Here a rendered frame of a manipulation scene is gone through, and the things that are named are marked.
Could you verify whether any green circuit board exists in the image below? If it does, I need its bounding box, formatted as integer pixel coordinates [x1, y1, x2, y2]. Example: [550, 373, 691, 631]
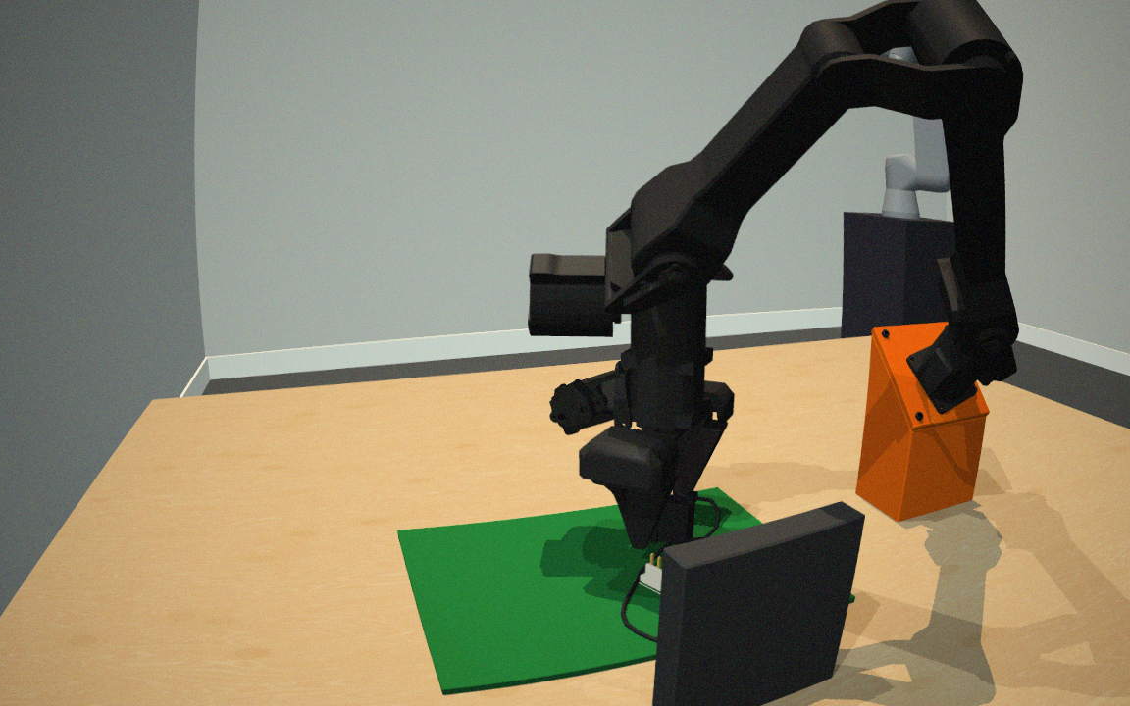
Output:
[397, 504, 667, 695]

